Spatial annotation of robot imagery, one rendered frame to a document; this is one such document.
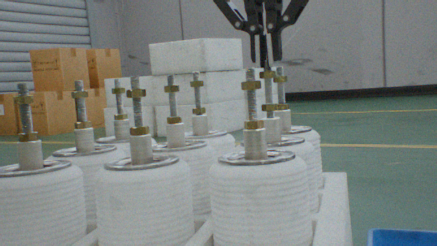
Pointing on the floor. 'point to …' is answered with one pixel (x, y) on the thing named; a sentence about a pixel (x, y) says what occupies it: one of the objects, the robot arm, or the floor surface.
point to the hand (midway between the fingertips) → (266, 51)
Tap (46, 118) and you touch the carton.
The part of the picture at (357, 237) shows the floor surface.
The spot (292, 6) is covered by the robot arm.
